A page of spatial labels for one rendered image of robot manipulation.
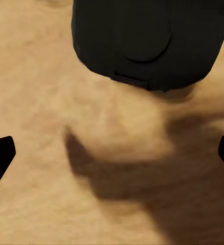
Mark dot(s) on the digital camera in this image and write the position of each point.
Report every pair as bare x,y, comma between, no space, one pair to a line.
154,44

